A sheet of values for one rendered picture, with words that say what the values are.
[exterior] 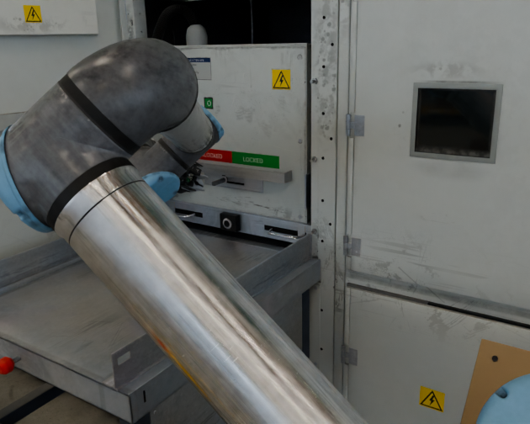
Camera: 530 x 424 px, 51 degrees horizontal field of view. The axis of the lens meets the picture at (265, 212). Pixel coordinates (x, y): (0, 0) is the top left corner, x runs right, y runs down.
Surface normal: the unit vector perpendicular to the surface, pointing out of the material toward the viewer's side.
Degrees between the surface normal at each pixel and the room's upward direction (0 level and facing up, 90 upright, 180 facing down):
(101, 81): 59
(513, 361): 47
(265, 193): 90
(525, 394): 43
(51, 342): 0
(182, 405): 90
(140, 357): 90
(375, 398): 90
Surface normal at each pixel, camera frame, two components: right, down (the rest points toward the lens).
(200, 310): 0.07, -0.26
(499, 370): -0.43, -0.45
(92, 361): -0.03, -0.95
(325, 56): -0.55, 0.26
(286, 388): 0.24, -0.39
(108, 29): 0.78, 0.17
